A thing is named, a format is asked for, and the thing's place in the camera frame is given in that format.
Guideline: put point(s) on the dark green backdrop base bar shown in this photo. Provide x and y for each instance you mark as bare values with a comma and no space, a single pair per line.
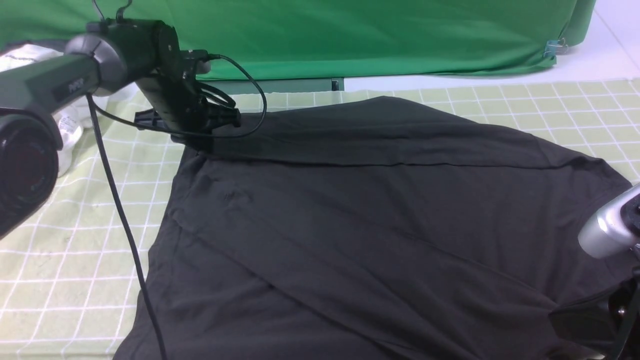
242,87

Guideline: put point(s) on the white crumpled garment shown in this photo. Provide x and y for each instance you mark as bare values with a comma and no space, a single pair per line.
69,108

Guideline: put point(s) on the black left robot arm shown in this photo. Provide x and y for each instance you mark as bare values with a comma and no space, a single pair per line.
109,56

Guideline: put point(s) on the green backdrop cloth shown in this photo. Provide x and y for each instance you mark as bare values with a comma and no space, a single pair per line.
301,39

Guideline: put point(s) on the blue binder clip lower right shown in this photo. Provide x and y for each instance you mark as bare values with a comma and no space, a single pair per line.
555,47

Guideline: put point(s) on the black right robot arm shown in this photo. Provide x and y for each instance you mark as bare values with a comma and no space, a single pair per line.
606,323

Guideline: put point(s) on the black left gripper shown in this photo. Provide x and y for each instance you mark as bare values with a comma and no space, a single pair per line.
182,106

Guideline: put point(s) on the dark gray long-sleeved shirt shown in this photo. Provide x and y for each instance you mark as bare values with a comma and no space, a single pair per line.
378,230

